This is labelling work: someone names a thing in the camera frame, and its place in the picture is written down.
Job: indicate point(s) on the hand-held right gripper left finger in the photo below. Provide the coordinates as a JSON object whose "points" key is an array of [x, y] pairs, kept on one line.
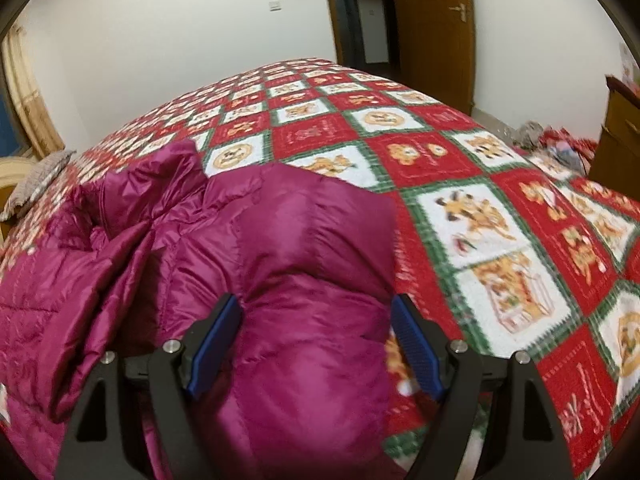
{"points": [[216, 344]]}

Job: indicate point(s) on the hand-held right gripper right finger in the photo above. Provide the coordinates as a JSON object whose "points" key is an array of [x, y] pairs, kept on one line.
{"points": [[417, 350]]}

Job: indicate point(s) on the magenta down jacket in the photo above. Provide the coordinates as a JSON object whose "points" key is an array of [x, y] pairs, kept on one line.
{"points": [[300, 260]]}

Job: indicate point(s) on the pile of clothes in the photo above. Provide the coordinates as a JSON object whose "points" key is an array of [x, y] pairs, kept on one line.
{"points": [[555, 142]]}

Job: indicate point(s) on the red printed blanket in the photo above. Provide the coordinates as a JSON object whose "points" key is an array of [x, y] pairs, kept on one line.
{"points": [[450, 160]]}

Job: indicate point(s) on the grey patterned pillow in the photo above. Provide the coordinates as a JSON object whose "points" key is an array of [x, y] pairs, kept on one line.
{"points": [[37, 180]]}

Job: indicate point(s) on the cream wooden headboard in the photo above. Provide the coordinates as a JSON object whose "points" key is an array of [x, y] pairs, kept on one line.
{"points": [[12, 175]]}

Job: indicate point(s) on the window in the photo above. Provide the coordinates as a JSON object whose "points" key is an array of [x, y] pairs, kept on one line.
{"points": [[9, 135]]}

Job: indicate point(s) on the wooden cabinet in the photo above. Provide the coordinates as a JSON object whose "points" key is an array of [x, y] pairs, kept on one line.
{"points": [[620, 130]]}

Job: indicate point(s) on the wooden door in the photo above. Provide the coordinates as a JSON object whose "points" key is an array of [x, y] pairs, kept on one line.
{"points": [[430, 35]]}

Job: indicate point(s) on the beige patterned curtain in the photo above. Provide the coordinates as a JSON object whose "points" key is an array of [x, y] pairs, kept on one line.
{"points": [[27, 90]]}

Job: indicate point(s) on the wooden door frame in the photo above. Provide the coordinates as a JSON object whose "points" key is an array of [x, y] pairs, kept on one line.
{"points": [[334, 10]]}

